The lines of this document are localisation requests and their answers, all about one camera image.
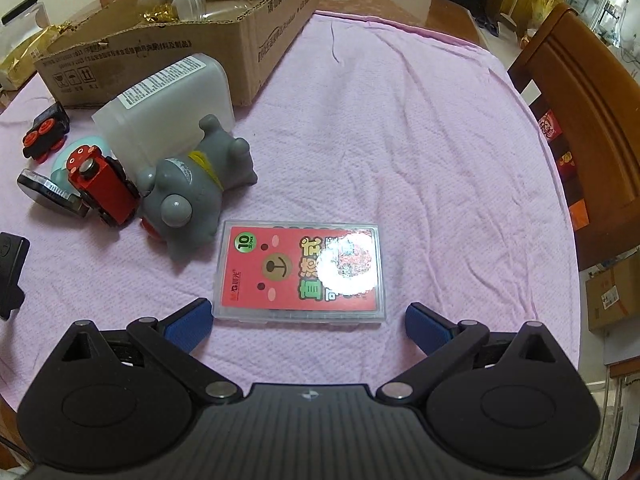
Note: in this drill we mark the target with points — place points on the teal round case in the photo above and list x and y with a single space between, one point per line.
62 167

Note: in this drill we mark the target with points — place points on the pink cloth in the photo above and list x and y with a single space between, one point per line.
410 170

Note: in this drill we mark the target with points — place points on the brown cardboard carton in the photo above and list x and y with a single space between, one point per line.
615 292

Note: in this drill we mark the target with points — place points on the black toy car red wheels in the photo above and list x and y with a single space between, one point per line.
46 130

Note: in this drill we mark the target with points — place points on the gold packet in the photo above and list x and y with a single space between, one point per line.
25 57

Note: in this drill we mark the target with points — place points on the wooden chair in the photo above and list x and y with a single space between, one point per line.
585 110

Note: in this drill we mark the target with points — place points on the red snack packet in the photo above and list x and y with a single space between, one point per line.
549 126

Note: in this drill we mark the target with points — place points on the clear jar with black lid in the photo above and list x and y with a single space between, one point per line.
17 17

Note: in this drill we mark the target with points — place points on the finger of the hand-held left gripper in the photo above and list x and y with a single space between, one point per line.
11 265

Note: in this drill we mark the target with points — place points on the yellow plastic bag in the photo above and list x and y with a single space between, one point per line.
542 10

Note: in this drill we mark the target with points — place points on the grey toy figure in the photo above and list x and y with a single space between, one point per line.
200 187

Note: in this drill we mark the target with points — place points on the white plastic bottle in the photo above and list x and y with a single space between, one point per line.
167 105

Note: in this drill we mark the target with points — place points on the red toy train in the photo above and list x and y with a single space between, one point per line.
107 190

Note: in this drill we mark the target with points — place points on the clear case with red card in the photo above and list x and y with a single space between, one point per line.
300 270

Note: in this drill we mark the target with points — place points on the black and silver magnifier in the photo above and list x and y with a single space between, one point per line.
42 187

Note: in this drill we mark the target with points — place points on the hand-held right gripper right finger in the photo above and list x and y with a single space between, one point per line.
425 327

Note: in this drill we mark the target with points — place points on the cardboard box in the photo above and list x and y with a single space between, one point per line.
190 45

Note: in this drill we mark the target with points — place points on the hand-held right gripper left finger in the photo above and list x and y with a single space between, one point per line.
187 326

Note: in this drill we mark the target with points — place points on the gold foil item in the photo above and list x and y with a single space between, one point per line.
159 12

